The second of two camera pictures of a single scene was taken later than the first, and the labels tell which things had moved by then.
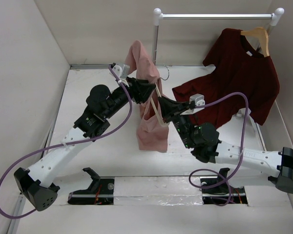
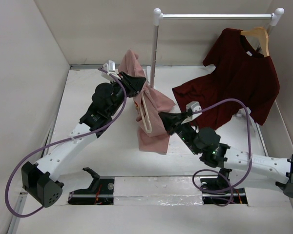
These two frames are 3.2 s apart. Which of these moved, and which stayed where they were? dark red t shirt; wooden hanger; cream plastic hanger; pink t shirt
Moved: pink t shirt; cream plastic hanger
Stayed: dark red t shirt; wooden hanger
